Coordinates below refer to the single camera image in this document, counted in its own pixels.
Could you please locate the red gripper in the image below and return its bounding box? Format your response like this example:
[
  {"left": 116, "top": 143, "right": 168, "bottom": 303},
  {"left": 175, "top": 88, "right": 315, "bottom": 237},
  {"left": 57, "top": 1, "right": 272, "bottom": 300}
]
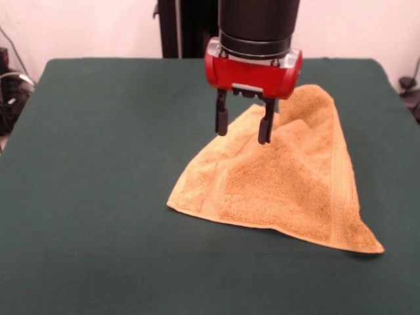
[{"left": 203, "top": 49, "right": 303, "bottom": 145}]

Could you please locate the tan terry towel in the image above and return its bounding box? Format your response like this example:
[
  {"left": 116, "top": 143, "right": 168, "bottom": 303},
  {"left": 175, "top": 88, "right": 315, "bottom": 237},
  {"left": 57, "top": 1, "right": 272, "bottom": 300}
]
[{"left": 166, "top": 83, "right": 385, "bottom": 255}]

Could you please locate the dark green table cloth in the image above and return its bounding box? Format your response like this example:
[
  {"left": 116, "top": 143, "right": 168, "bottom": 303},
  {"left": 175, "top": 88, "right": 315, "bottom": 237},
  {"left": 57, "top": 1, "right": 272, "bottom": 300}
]
[{"left": 0, "top": 57, "right": 420, "bottom": 315}]

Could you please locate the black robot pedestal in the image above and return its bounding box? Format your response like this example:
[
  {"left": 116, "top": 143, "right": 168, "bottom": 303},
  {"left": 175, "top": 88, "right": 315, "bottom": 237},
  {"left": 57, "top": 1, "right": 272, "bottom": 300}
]
[{"left": 153, "top": 0, "right": 221, "bottom": 59}]

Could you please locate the black floor device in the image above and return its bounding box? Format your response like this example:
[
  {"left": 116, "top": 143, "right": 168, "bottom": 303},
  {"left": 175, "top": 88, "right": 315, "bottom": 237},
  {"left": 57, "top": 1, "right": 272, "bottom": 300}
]
[{"left": 398, "top": 75, "right": 420, "bottom": 124}]

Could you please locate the black equipment pile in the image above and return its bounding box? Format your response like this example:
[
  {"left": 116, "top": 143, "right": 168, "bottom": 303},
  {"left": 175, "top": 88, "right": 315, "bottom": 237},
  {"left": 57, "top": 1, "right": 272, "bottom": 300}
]
[{"left": 0, "top": 47, "right": 35, "bottom": 135}]

